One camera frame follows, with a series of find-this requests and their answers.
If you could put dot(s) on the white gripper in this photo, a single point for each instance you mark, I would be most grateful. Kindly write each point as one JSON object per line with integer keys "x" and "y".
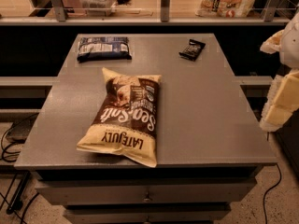
{"x": 291, "y": 46}

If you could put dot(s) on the black rxbar chocolate bar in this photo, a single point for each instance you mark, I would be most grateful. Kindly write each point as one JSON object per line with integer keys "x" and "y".
{"x": 193, "y": 50}

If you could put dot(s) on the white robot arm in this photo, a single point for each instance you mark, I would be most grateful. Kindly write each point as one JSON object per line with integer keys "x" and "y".
{"x": 286, "y": 43}

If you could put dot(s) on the colourful snack bag on shelf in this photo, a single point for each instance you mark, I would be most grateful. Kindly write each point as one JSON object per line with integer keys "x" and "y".
{"x": 224, "y": 8}

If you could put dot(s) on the brown Late July chip bag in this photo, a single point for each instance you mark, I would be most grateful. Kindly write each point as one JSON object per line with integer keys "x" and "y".
{"x": 125, "y": 124}

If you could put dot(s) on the grey table drawer with knob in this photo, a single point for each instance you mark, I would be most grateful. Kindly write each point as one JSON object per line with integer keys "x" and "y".
{"x": 142, "y": 192}

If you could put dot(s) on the dark blue snack package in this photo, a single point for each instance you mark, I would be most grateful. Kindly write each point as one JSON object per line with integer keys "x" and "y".
{"x": 103, "y": 48}

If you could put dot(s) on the clear plastic container on shelf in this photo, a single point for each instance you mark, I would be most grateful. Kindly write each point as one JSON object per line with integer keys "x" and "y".
{"x": 98, "y": 7}

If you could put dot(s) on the lower grey drawer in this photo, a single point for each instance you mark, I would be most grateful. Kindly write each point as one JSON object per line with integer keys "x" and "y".
{"x": 151, "y": 214}

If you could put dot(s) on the metal shelf rail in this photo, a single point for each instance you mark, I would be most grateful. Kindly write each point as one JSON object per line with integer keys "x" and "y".
{"x": 138, "y": 12}

